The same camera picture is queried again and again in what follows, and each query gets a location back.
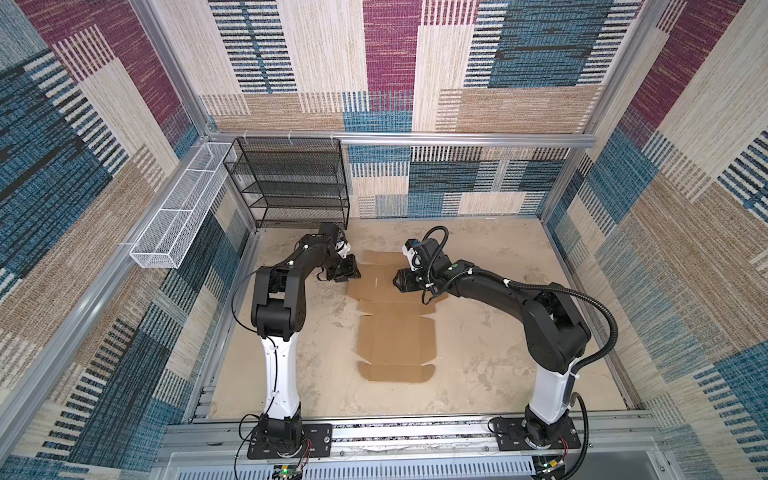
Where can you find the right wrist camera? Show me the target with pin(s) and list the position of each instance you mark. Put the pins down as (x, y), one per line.
(412, 254)

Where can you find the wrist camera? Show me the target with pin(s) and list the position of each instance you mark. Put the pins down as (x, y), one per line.
(412, 254)
(343, 248)

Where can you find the aluminium front rail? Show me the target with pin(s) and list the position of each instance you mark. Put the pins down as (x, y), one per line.
(600, 431)

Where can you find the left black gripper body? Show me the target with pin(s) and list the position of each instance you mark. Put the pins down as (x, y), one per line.
(343, 270)

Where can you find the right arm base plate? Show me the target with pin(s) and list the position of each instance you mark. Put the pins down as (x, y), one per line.
(521, 433)

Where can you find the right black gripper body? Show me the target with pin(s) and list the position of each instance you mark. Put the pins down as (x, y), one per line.
(412, 280)

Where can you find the black wire mesh shelf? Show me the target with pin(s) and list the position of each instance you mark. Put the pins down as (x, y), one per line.
(290, 182)

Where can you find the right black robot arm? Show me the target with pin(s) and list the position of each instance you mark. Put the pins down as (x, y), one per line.
(555, 331)

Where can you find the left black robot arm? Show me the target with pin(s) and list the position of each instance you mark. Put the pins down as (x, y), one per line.
(278, 315)

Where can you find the white wire mesh basket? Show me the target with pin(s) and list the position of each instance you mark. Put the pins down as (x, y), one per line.
(166, 240)

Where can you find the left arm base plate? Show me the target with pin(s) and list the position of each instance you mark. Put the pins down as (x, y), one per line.
(291, 442)

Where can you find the brown cardboard box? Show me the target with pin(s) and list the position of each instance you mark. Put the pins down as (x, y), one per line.
(396, 335)

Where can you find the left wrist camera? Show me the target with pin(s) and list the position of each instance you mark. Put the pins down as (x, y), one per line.
(343, 248)

